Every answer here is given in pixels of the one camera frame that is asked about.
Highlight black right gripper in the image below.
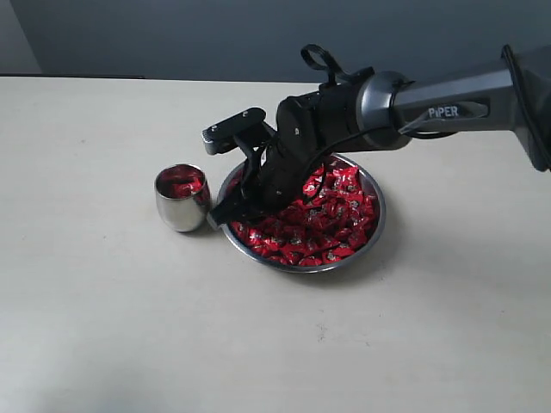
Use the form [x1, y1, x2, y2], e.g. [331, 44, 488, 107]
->
[208, 137, 327, 228]

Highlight red candies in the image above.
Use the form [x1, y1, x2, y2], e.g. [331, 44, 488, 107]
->
[157, 164, 204, 199]

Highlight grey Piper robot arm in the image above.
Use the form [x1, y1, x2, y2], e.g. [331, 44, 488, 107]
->
[202, 45, 550, 227]

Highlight stainless steel cup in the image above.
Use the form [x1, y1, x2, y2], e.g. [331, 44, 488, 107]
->
[154, 163, 212, 232]

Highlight stainless steel bowl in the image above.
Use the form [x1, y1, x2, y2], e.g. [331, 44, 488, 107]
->
[221, 154, 387, 274]

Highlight red wrapped candy front centre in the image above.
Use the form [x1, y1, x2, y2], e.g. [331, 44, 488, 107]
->
[285, 228, 306, 253]

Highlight red wrapped candy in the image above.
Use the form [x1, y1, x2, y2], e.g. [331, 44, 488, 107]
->
[321, 246, 355, 264]
[285, 228, 306, 253]
[332, 167, 358, 191]

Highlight red wrapped candy front right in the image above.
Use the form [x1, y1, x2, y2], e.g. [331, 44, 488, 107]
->
[321, 246, 355, 264]

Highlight red wrapped candy upper right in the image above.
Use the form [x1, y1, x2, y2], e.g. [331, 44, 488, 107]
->
[332, 167, 358, 191]

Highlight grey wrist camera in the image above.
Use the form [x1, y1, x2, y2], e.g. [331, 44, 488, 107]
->
[202, 108, 276, 155]

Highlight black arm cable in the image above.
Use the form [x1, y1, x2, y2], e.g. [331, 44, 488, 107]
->
[238, 128, 414, 212]

